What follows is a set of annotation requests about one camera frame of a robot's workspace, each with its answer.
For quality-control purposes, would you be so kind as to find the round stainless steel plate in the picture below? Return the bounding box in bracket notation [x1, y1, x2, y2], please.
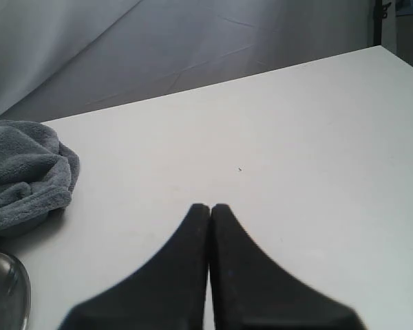
[0, 252, 31, 330]

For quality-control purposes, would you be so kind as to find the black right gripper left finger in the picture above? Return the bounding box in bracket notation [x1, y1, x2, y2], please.
[60, 203, 209, 329]

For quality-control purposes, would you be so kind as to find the grey fluffy towel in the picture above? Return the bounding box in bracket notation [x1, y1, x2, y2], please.
[0, 120, 80, 237]

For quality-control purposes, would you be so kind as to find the black stand pole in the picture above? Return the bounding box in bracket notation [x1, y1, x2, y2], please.
[372, 0, 392, 46]

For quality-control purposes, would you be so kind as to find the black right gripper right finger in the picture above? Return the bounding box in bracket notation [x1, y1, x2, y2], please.
[210, 204, 364, 329]

